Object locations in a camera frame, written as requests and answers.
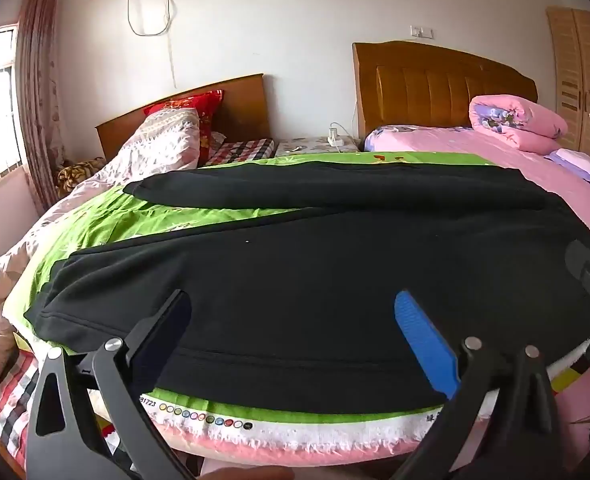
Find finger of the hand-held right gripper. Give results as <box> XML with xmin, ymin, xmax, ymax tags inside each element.
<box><xmin>564</xmin><ymin>240</ymin><xmax>590</xmax><ymax>321</ymax></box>

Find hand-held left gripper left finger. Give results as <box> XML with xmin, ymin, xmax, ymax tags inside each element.
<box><xmin>25</xmin><ymin>289</ymin><xmax>198</xmax><ymax>480</ymax></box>

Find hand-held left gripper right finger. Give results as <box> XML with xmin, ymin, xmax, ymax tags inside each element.
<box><xmin>394</xmin><ymin>290</ymin><xmax>573</xmax><ymax>480</ymax></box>

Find black pants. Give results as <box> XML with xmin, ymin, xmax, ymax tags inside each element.
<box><xmin>23</xmin><ymin>162</ymin><xmax>590</xmax><ymax>408</ymax></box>

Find pink bedsheet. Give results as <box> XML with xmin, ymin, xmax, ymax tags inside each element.
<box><xmin>364</xmin><ymin>125</ymin><xmax>590</xmax><ymax>466</ymax></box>

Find purple pillow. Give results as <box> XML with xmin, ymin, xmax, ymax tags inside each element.
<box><xmin>545</xmin><ymin>147</ymin><xmax>590</xmax><ymax>188</ymax></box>

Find green printed blanket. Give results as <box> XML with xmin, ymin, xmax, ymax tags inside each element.
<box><xmin>2</xmin><ymin>151</ymin><xmax>576</xmax><ymax>461</ymax></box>

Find pale pink floral quilt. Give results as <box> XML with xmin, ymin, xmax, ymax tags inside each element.
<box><xmin>0</xmin><ymin>108</ymin><xmax>201</xmax><ymax>396</ymax></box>

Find folded pink floral quilt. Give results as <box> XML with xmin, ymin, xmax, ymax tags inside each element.
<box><xmin>469</xmin><ymin>94</ymin><xmax>568</xmax><ymax>153</ymax></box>

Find red plaid bedsheet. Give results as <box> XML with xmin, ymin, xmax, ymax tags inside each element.
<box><xmin>0</xmin><ymin>138</ymin><xmax>276</xmax><ymax>476</ymax></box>

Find tiger plush toy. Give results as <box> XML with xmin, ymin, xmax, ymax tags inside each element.
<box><xmin>56</xmin><ymin>156</ymin><xmax>106</xmax><ymax>198</ymax></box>

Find light wooden wardrobe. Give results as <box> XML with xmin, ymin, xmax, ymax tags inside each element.
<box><xmin>546</xmin><ymin>6</ymin><xmax>590</xmax><ymax>161</ymax></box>

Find nightstand with patterned cover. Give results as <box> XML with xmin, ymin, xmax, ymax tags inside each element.
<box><xmin>274</xmin><ymin>136</ymin><xmax>363</xmax><ymax>156</ymax></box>

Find red patterned pillow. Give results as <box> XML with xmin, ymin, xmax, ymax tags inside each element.
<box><xmin>143</xmin><ymin>89</ymin><xmax>224</xmax><ymax>166</ymax></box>

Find large wooden headboard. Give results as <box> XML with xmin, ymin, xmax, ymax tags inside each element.
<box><xmin>352</xmin><ymin>41</ymin><xmax>539</xmax><ymax>151</ymax></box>

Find small wooden headboard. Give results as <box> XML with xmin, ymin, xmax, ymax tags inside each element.
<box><xmin>96</xmin><ymin>73</ymin><xmax>272</xmax><ymax>161</ymax></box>

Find pink patterned curtain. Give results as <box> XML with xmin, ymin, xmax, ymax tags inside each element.
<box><xmin>15</xmin><ymin>0</ymin><xmax>66</xmax><ymax>211</ymax></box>

